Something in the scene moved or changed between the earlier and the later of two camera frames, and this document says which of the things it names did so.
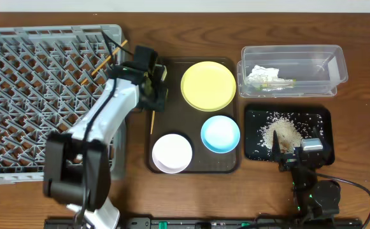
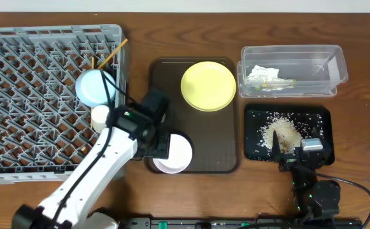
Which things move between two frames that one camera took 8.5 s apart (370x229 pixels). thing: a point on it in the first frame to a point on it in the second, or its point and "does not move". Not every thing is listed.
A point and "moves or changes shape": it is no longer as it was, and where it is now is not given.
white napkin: [260, 74] does not move
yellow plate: [208, 86] does not move
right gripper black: [290, 160] does not move
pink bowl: [172, 153] does not move
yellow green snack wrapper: [264, 86] does not move
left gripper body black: [156, 99] to [162, 145]
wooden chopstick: [152, 121] moves or changes shape
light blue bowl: [220, 134] to [90, 89]
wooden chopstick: [106, 60] does not move
